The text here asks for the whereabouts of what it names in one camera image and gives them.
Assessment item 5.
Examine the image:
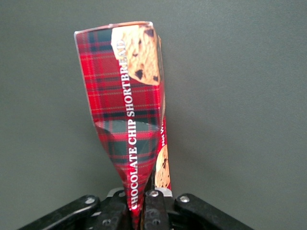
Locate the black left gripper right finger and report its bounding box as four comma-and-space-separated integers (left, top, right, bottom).
143, 177, 171, 230

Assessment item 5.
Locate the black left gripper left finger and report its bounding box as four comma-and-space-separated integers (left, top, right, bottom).
97, 190, 129, 230

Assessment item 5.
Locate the red tartan cookie box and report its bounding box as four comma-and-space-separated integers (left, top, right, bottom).
73, 21, 173, 230

